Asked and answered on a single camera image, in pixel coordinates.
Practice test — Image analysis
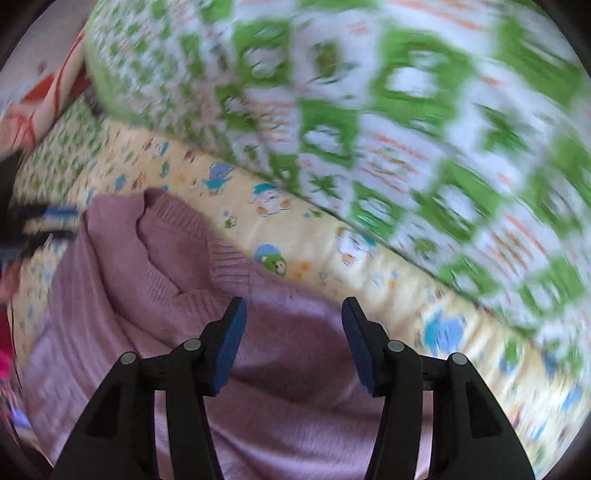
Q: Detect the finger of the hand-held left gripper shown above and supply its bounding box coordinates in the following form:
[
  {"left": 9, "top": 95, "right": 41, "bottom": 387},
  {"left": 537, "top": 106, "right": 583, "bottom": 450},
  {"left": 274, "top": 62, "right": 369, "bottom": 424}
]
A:
[
  {"left": 11, "top": 204, "right": 81, "bottom": 228},
  {"left": 0, "top": 228, "right": 77, "bottom": 266}
]

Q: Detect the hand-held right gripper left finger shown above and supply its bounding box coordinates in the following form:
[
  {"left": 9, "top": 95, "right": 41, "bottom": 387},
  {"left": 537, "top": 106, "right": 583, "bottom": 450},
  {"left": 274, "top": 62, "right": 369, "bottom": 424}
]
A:
[{"left": 50, "top": 296, "right": 247, "bottom": 480}]

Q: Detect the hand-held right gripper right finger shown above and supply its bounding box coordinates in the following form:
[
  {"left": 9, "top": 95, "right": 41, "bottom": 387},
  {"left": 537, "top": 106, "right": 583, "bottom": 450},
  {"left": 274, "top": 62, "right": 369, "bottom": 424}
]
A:
[{"left": 341, "top": 296, "right": 539, "bottom": 480}]

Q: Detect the purple knit sweater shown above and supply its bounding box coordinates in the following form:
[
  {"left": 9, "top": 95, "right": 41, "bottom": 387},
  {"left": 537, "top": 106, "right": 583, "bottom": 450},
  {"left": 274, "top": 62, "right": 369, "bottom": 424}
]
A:
[{"left": 21, "top": 187, "right": 435, "bottom": 480}]

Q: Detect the green checkered pillow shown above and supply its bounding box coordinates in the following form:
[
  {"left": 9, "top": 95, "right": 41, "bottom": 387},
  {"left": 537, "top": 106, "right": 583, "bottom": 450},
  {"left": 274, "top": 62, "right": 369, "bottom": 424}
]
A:
[{"left": 23, "top": 99, "right": 112, "bottom": 199}]

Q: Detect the red and cream patterned pillow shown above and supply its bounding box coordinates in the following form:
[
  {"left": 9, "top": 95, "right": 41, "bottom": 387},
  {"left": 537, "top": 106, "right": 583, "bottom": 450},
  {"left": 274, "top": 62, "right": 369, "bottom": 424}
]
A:
[{"left": 0, "top": 28, "right": 93, "bottom": 158}]

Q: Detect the yellow bear print bedsheet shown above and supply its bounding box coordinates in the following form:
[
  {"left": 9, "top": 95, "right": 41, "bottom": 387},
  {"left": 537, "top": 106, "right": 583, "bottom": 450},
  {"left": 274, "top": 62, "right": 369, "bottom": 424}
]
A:
[{"left": 9, "top": 124, "right": 578, "bottom": 480}]

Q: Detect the green checkered quilt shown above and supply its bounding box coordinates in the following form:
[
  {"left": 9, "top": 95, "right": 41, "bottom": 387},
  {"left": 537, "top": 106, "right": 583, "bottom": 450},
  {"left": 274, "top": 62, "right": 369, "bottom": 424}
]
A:
[{"left": 85, "top": 0, "right": 591, "bottom": 333}]

